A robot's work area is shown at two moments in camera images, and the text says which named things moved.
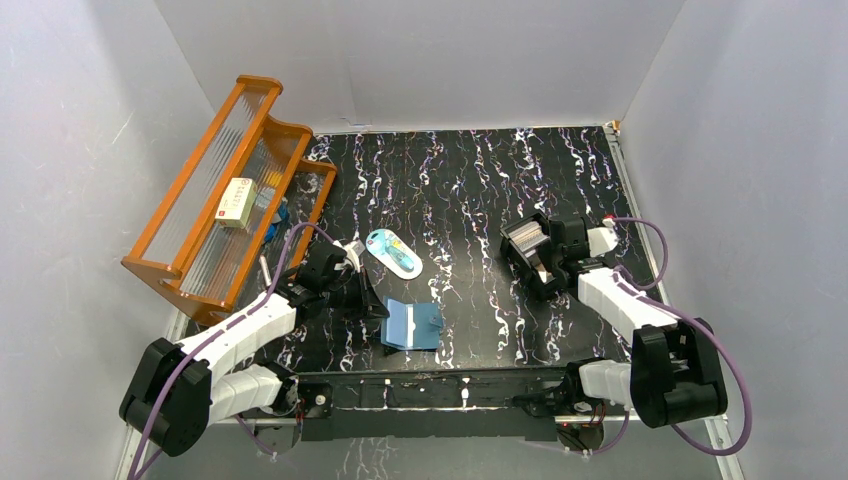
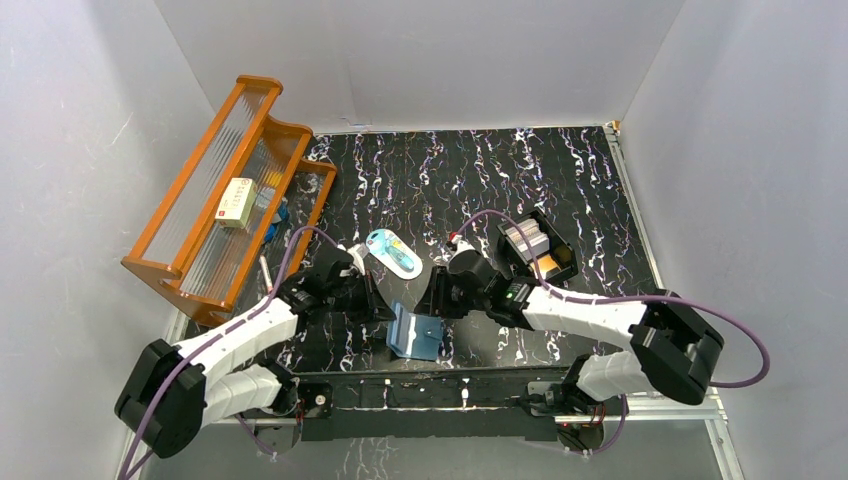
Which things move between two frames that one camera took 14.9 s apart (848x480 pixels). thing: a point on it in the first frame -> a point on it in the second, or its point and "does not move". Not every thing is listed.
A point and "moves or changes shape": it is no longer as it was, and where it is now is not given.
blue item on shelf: (283, 210) does not move
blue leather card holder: (411, 325) moves or changes shape
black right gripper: (544, 253) -> (435, 293)
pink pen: (265, 270) does not move
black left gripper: (361, 288) does not move
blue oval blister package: (384, 246) does not move
